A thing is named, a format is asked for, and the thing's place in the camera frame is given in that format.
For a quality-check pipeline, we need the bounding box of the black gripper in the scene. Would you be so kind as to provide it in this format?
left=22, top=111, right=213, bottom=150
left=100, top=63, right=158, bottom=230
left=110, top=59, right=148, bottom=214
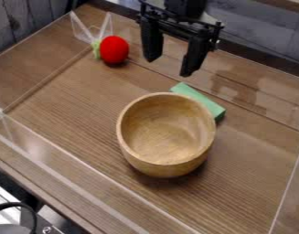
left=137, top=0, right=224, bottom=77

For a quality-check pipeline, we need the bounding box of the black metal bracket with screw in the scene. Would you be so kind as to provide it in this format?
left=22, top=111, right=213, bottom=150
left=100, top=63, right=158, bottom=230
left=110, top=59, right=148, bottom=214
left=18, top=204, right=92, bottom=234

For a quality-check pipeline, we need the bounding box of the wooden bowl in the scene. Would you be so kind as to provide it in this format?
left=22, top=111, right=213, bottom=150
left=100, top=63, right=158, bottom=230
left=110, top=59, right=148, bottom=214
left=116, top=92, right=216, bottom=178

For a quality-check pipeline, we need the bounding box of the red plush fruit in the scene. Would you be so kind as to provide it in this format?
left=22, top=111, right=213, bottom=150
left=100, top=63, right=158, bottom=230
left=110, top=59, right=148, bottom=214
left=92, top=36, right=129, bottom=65

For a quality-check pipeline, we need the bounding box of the green rectangular block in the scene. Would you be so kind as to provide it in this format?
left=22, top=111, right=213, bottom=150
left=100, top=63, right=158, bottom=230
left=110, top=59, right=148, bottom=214
left=169, top=82, right=225, bottom=122

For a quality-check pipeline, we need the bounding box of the black cable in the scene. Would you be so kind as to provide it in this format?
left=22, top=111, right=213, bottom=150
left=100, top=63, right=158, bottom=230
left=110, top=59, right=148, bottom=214
left=0, top=201, right=38, bottom=234

